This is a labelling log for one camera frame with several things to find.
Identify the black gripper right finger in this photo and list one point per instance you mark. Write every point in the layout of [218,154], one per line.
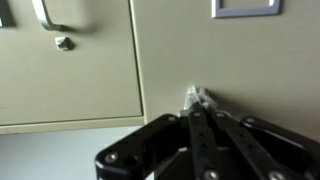
[260,153]

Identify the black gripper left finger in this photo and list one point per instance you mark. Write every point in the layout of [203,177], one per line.
[156,150]

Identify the beige drawer with label frame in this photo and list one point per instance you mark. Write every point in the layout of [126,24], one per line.
[233,60]

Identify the silver drawer thumb latch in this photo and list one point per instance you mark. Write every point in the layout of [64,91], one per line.
[62,43]

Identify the beige metal filing cabinet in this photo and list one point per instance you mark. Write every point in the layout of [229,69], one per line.
[66,126]

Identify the empty silver label frame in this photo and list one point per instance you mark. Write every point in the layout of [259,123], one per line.
[246,11]

